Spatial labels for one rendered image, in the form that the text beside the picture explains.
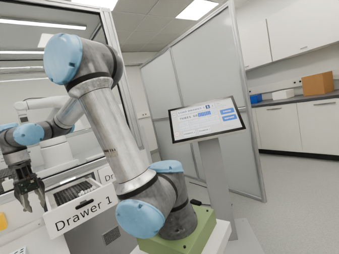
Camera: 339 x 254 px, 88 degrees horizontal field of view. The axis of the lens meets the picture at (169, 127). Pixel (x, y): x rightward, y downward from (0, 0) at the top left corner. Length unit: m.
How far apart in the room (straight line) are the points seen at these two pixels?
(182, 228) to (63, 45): 0.59
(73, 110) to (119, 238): 1.01
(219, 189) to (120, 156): 1.17
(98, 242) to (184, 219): 0.88
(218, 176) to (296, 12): 2.75
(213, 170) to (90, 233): 0.94
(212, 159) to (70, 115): 1.03
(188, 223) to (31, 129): 0.62
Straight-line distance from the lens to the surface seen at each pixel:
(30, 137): 0.76
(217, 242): 0.72
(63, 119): 0.79
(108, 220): 1.39
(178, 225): 0.64
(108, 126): 0.45
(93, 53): 0.50
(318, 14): 3.44
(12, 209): 1.25
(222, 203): 1.59
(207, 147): 1.39
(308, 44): 3.42
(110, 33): 1.46
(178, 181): 0.57
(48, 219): 0.92
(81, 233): 1.36
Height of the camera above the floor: 1.24
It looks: 7 degrees down
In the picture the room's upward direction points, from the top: 13 degrees counter-clockwise
